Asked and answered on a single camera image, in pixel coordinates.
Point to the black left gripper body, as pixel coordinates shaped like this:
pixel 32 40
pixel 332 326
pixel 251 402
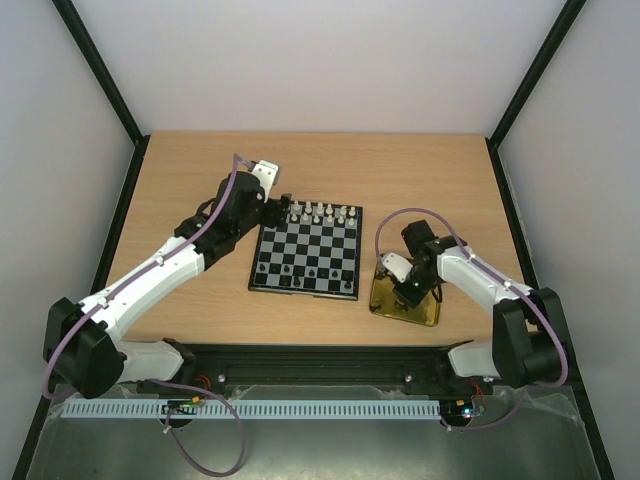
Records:
pixel 250 222

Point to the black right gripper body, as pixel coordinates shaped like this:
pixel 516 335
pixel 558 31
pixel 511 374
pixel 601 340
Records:
pixel 405 293

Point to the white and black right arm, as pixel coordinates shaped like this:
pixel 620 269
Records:
pixel 524 348

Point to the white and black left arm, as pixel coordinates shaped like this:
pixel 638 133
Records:
pixel 84 341

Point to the white chess piece row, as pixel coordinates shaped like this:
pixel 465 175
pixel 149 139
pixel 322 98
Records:
pixel 326 214

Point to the gold rectangular tray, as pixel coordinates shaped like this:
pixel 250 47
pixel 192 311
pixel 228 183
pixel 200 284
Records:
pixel 383 302

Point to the black and grey chessboard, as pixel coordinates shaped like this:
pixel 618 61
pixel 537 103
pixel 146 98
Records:
pixel 303 247

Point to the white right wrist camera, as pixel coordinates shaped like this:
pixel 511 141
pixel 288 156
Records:
pixel 396 266

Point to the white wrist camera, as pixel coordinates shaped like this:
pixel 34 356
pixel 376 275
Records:
pixel 268 174
pixel 396 266

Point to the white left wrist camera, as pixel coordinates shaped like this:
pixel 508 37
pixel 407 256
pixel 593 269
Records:
pixel 268 174

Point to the slotted grey cable duct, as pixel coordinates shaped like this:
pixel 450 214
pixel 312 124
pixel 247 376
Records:
pixel 254 409

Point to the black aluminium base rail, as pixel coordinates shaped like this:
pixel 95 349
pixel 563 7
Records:
pixel 411 370

